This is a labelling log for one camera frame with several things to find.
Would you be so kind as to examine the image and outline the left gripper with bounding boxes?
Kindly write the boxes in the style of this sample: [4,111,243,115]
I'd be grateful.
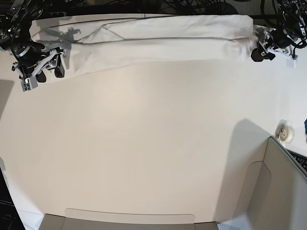
[250,26,299,62]

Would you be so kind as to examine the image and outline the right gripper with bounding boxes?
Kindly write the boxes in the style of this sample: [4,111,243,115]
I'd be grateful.
[12,47,65,83]

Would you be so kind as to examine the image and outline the white printed t-shirt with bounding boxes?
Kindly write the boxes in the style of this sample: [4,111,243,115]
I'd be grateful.
[33,15,256,78]

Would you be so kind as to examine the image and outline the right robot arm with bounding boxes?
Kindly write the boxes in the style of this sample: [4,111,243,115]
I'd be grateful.
[0,0,65,91]

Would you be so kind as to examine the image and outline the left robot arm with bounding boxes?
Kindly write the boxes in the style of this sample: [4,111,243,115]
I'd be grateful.
[251,0,307,68]

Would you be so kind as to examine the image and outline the clear tape roll dispenser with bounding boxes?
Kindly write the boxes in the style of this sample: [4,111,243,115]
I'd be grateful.
[275,119,295,145]

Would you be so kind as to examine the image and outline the black keyboard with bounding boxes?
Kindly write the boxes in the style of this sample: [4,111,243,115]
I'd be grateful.
[287,149,307,171]

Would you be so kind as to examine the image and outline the grey cardboard box right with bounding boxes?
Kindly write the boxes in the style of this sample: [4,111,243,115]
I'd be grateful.
[246,138,307,230]

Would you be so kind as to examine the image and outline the grey cardboard box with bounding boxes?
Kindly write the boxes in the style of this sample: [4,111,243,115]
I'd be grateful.
[39,208,218,230]
[246,138,307,230]

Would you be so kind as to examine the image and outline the grey cardboard box bottom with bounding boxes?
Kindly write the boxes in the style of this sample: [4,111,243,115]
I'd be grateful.
[39,208,218,230]

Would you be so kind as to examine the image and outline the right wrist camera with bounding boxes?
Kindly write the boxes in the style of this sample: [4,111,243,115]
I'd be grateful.
[20,76,38,92]

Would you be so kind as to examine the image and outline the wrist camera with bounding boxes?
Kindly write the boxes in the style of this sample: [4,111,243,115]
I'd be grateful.
[286,58,297,69]
[20,76,38,92]

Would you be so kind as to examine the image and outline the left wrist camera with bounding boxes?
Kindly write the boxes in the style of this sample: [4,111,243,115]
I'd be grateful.
[286,58,297,69]

